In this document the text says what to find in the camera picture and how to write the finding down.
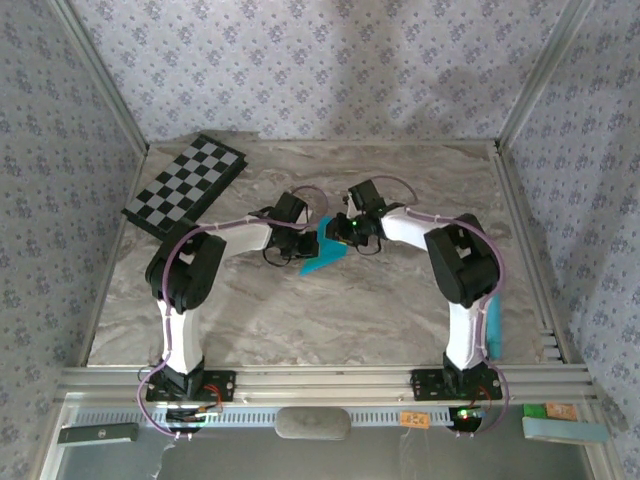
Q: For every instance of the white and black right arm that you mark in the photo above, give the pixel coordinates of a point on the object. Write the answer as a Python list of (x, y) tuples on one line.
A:
[(462, 330)]

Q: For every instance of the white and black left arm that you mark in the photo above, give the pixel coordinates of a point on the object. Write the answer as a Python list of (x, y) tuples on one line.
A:
[(182, 330)]

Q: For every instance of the black and grey chessboard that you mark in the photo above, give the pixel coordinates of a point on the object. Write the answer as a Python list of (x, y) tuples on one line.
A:
[(185, 180)]

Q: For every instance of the teal paper stack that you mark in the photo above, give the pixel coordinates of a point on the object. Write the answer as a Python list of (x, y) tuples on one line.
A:
[(495, 325)]

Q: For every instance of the grey oval pad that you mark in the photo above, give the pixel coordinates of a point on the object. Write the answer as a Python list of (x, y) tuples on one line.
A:
[(312, 424)]

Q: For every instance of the orange label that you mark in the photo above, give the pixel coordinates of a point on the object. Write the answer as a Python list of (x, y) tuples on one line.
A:
[(415, 420)]

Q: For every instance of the green card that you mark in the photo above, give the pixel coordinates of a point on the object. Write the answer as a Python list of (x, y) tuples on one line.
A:
[(534, 410)]

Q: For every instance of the black flat bar device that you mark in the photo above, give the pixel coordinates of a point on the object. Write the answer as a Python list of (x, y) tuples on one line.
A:
[(97, 433)]

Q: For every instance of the orange card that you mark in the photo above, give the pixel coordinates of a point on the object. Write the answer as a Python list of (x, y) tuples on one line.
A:
[(561, 411)]

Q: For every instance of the blue-grey flat box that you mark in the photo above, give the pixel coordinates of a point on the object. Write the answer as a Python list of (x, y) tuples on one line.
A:
[(565, 430)]

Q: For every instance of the aluminium frame rail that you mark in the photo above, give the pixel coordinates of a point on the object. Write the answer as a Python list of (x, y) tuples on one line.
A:
[(320, 382)]

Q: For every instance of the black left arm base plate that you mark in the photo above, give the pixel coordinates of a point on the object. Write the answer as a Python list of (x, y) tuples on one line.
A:
[(222, 385)]

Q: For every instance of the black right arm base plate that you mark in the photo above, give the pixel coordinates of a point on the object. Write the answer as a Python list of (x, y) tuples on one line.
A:
[(425, 385)]

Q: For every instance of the aluminium side rail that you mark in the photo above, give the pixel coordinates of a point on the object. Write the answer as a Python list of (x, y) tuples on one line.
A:
[(530, 250)]

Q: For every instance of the aluminium frame post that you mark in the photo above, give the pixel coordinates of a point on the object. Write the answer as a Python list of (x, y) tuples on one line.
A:
[(102, 75), (542, 75)]

